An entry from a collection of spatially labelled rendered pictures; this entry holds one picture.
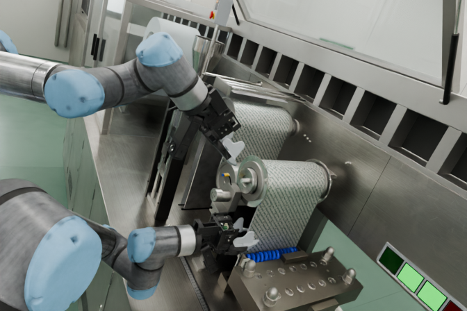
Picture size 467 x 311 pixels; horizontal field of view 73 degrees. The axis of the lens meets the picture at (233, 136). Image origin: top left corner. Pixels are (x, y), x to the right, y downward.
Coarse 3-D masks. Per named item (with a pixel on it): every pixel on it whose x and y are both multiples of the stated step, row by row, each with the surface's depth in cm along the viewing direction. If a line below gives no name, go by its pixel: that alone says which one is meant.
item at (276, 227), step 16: (256, 208) 89; (272, 208) 92; (288, 208) 95; (304, 208) 99; (256, 224) 91; (272, 224) 95; (288, 224) 99; (304, 224) 103; (272, 240) 99; (288, 240) 103; (240, 256) 95
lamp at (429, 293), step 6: (426, 288) 80; (432, 288) 79; (420, 294) 81; (426, 294) 80; (432, 294) 79; (438, 294) 78; (426, 300) 80; (432, 300) 79; (438, 300) 78; (444, 300) 77; (432, 306) 79; (438, 306) 78
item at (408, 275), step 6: (408, 264) 84; (402, 270) 85; (408, 270) 84; (414, 270) 83; (402, 276) 85; (408, 276) 84; (414, 276) 83; (420, 276) 81; (408, 282) 84; (414, 282) 83; (414, 288) 82
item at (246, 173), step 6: (246, 168) 90; (252, 168) 91; (240, 174) 92; (246, 174) 90; (252, 174) 88; (252, 180) 87; (258, 180) 88; (240, 186) 92; (246, 186) 90; (252, 186) 87; (246, 192) 89; (252, 192) 89
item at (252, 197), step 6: (246, 162) 93; (252, 162) 91; (258, 168) 88; (258, 174) 88; (324, 174) 101; (258, 186) 88; (324, 186) 100; (258, 192) 87; (246, 198) 92; (252, 198) 89
